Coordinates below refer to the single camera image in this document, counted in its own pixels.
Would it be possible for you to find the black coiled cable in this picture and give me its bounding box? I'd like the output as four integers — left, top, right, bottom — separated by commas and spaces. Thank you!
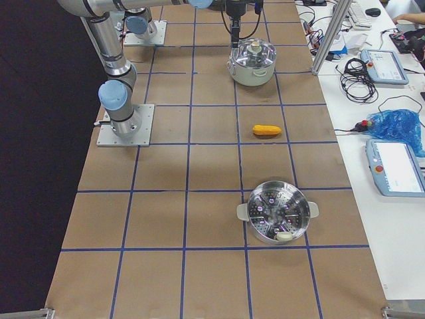
339, 58, 379, 103

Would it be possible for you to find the glass pot lid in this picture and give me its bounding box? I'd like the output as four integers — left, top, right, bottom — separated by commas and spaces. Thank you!
230, 38, 277, 69

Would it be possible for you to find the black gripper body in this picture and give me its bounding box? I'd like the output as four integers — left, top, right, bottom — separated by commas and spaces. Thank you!
230, 18, 240, 41

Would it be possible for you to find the white keyboard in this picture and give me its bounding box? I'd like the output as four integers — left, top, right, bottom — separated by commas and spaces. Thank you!
347, 1, 372, 30

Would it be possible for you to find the aluminium frame post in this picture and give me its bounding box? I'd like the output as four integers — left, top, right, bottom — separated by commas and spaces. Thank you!
311, 0, 352, 76

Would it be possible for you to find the teach pendant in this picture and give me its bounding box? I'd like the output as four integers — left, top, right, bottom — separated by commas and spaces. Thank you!
360, 49, 409, 85
365, 139, 424, 197

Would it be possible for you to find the light green electric pot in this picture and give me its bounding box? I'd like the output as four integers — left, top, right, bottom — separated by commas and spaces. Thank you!
226, 38, 277, 86

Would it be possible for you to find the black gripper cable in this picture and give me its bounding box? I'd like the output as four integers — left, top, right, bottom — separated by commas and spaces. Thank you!
221, 0, 264, 40

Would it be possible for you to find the blue plastic bag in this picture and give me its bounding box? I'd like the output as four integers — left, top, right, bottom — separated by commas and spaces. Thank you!
367, 109, 424, 158

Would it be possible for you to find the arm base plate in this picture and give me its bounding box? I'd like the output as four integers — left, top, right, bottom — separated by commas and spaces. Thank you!
94, 104, 155, 147
124, 18, 167, 47

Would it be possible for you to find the yellow corn cob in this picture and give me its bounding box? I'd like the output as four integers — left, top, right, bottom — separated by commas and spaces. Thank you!
252, 124, 282, 136

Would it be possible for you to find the black computer mouse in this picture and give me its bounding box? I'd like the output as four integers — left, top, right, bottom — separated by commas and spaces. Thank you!
365, 7, 381, 17

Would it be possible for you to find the near teach pendant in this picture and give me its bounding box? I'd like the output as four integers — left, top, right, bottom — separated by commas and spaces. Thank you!
365, 139, 424, 197

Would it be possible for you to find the steel steamer basket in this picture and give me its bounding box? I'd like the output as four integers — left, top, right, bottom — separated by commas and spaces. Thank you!
236, 181, 319, 245

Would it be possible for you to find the far teach pendant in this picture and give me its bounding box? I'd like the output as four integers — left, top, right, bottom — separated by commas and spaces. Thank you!
360, 49, 409, 85

